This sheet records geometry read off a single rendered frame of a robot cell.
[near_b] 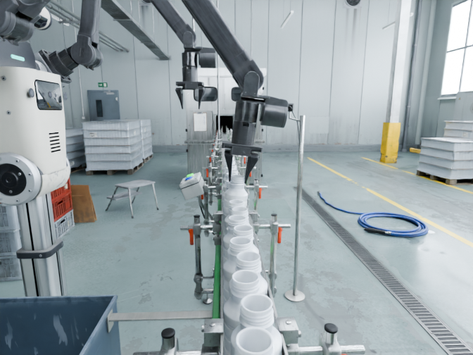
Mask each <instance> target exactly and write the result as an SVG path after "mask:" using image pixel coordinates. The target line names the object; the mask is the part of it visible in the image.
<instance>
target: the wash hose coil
mask: <svg viewBox="0 0 473 355"><path fill-rule="evenodd" d="M320 192H321V191H319V190H318V191H317V193H318V194H320V198H321V199H323V200H324V202H325V203H326V204H328V205H330V206H332V207H333V208H335V209H337V210H340V211H344V212H346V213H353V214H360V215H361V216H360V217H359V218H358V223H359V224H360V225H361V226H362V227H364V230H365V231H368V232H373V233H379V234H383V235H389V236H394V237H419V236H422V235H425V234H427V233H428V231H429V228H428V227H427V225H426V224H425V223H423V222H422V221H420V220H418V219H416V218H413V217H410V216H406V215H402V214H398V213H389V212H369V213H358V212H352V211H346V210H343V209H341V208H337V207H335V206H333V205H332V204H330V203H328V202H327V201H326V199H324V198H323V197H322V194H321V193H320ZM373 217H394V218H400V219H403V220H408V221H410V222H412V223H414V224H416V225H417V226H418V227H417V228H415V229H412V230H388V229H384V228H378V227H375V226H372V225H370V224H369V223H367V221H366V220H367V219H368V218H373ZM363 219H364V221H363ZM421 229H422V230H421ZM420 230H421V231H420Z"/></svg>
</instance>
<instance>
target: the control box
mask: <svg viewBox="0 0 473 355"><path fill-rule="evenodd" d="M185 178H187V177H184V178H183V180H182V181H181V183H180V185H179V187H180V189H181V191H182V193H183V196H184V199H185V200H189V199H193V198H194V197H198V202H199V206H200V208H201V212H202V214H203V217H204V219H205V216H204V213H203V210H204V205H203V202H202V199H201V195H202V194H204V191H203V184H204V181H203V178H202V176H201V173H200V172H199V173H195V174H193V175H192V178H191V179H189V180H185ZM208 217H209V218H210V219H211V220H214V217H212V215H211V214H210V212H208Z"/></svg>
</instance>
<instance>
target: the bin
mask: <svg viewBox="0 0 473 355"><path fill-rule="evenodd" d="M117 299H118V295H117V294H105V295H77V296H47V297H0V355H121V349H120V333H119V325H118V321H141V320H190V319H212V317H213V311H166V312H140V313H118V310H117Z"/></svg>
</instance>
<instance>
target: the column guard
mask: <svg viewBox="0 0 473 355"><path fill-rule="evenodd" d="M400 129H401V123H383V129H382V137H381V157H380V160H379V162H381V163H397V155H398V141H399V135H400Z"/></svg>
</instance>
